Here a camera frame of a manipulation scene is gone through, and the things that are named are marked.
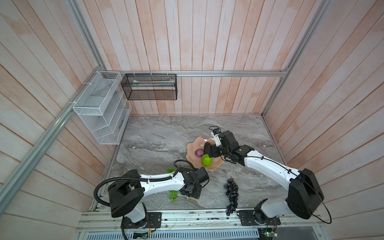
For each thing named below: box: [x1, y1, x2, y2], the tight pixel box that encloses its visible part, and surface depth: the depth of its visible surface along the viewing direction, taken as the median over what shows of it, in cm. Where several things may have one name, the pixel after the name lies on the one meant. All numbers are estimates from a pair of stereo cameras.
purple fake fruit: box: [195, 148, 205, 158], surface depth 95 cm
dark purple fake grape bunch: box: [224, 178, 239, 216], surface depth 79 cm
